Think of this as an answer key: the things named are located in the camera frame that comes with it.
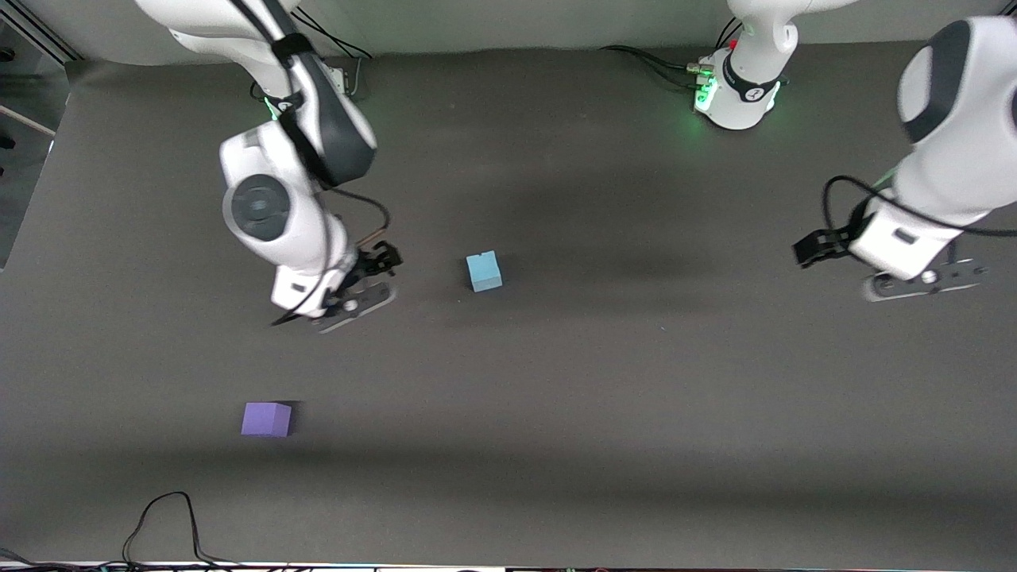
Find light blue foam block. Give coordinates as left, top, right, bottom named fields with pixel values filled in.
left=466, top=250, right=504, bottom=293

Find purple foam block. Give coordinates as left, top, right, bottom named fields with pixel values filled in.
left=241, top=402, right=293, bottom=438

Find dark grey table mat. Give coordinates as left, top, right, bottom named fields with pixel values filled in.
left=0, top=28, right=1017, bottom=570

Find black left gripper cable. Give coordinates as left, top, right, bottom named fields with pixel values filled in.
left=822, top=175, right=1017, bottom=239

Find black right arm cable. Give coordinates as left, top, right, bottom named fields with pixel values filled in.
left=230, top=0, right=392, bottom=243

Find black right base cables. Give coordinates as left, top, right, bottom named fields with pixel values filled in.
left=294, top=10, right=373, bottom=61

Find black base cables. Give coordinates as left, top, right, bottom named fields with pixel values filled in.
left=600, top=16, right=744, bottom=90
left=294, top=10, right=373, bottom=61

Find black left base cables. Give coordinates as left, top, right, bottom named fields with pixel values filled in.
left=600, top=16, right=744, bottom=90

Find black looped table cable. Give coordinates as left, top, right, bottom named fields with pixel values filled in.
left=122, top=491, right=239, bottom=568

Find aluminium frame rail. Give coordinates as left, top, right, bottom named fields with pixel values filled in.
left=14, top=4, right=82, bottom=64

